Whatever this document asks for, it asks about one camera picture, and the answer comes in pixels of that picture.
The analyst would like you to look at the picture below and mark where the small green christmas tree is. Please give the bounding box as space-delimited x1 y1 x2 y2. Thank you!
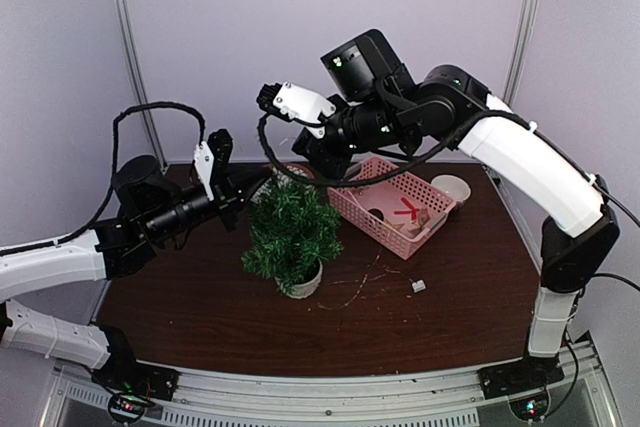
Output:
241 181 343 300

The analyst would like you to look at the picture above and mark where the pink plastic basket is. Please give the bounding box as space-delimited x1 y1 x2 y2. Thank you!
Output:
327 172 454 260

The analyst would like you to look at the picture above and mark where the white battery box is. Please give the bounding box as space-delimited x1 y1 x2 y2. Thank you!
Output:
412 280 426 293

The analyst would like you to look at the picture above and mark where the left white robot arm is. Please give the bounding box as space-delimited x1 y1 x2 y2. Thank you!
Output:
1 155 271 391

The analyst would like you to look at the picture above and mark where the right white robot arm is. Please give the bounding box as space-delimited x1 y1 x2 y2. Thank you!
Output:
274 29 620 389

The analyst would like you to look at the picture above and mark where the flower pattern plate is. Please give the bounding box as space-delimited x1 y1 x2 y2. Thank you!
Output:
264 163 314 191

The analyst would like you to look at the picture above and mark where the red bauble ornament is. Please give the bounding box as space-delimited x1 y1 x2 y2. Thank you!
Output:
368 208 385 221

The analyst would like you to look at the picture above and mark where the gold star ornament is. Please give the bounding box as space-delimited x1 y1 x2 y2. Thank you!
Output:
385 220 405 231

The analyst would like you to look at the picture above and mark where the red ribbon bow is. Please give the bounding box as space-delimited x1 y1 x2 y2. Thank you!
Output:
394 197 420 221

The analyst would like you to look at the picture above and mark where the white ceramic bowl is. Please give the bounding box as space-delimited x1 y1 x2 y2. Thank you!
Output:
431 174 472 210

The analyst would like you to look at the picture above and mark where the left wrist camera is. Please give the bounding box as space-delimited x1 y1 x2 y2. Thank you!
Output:
193 129 233 202

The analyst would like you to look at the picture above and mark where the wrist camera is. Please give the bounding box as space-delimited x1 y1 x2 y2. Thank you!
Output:
256 82 336 139
193 129 233 202

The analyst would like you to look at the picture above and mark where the right black cable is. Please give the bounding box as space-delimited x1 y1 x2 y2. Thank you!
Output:
255 111 531 186

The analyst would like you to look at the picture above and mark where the black cable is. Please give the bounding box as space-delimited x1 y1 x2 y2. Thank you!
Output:
255 111 531 186
9 101 209 248

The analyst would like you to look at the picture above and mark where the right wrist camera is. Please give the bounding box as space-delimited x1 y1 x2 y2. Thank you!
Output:
256 82 336 139

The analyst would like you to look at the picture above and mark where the left black cable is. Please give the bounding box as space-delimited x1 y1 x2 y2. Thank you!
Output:
9 101 209 248

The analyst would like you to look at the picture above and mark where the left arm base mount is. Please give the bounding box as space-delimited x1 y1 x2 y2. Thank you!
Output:
91 327 179 426

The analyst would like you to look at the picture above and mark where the front aluminium rail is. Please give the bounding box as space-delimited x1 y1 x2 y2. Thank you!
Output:
39 346 621 427

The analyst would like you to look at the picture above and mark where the right aluminium frame post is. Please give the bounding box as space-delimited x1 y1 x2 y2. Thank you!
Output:
503 0 540 106

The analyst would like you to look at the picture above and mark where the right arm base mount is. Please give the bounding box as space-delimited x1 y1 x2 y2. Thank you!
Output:
478 359 565 422

